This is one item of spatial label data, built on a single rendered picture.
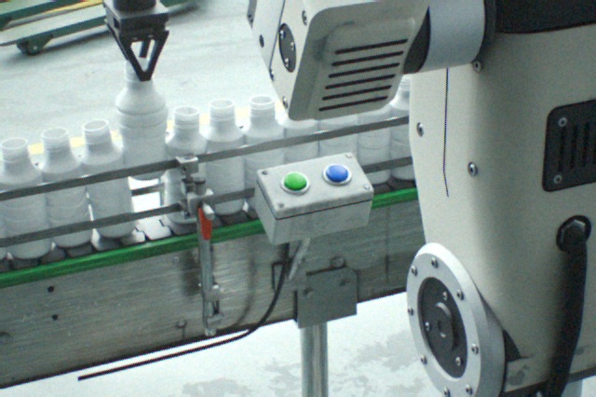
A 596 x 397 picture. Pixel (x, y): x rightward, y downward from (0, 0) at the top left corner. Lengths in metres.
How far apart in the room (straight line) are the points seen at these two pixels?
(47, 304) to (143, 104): 0.31
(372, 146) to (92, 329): 0.49
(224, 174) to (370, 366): 1.51
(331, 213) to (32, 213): 0.40
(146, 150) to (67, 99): 3.31
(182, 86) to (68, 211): 3.34
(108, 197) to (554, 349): 0.76
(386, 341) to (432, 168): 2.18
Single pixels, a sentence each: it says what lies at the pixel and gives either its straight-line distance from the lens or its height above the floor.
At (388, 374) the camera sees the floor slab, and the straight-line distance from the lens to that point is 3.05.
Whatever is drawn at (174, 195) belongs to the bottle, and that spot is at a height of 1.05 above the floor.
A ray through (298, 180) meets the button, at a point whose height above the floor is 1.12.
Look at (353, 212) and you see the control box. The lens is 1.54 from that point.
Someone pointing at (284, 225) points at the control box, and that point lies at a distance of 1.51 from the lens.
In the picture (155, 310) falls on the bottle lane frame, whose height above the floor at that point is 0.89.
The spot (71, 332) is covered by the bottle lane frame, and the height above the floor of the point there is 0.89.
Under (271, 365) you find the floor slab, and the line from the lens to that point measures 3.09.
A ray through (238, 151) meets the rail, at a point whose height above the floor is 1.11.
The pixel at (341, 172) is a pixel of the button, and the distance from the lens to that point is 1.53.
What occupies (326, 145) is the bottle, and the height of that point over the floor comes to 1.08.
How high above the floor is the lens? 1.78
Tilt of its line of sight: 27 degrees down
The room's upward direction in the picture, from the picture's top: 2 degrees counter-clockwise
